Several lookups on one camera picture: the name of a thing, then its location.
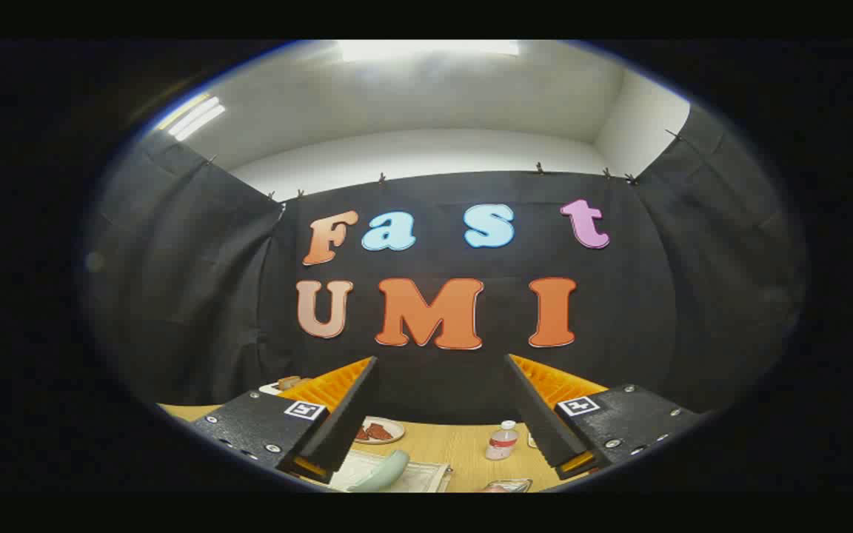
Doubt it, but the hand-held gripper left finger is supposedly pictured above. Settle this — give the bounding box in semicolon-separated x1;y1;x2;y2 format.
188;355;380;486

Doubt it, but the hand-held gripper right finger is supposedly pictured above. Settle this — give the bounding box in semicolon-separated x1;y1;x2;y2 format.
503;354;701;480

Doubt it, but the green plate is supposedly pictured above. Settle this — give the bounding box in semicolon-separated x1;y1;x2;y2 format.
349;450;411;493

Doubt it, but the white wire dish rack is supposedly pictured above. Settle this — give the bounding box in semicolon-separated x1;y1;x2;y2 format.
327;448;455;493

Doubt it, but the cream plate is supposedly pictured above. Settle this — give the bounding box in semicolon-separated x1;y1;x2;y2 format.
355;417;406;445

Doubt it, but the clear bottle red label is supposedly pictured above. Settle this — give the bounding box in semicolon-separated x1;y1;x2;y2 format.
486;420;520;461

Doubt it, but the white drip tray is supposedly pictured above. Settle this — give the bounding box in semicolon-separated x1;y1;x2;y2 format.
330;450;449;493

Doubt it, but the black backdrop cloth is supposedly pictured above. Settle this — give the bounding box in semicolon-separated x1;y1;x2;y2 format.
90;104;805;426

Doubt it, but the row of small cloth clips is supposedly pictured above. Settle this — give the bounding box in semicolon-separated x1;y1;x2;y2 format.
208;130;683;202

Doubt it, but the fluorescent tube light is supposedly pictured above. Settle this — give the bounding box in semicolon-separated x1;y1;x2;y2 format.
156;93;227;141

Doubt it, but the ceiling light panel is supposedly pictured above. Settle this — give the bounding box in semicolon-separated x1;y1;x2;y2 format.
338;40;520;62

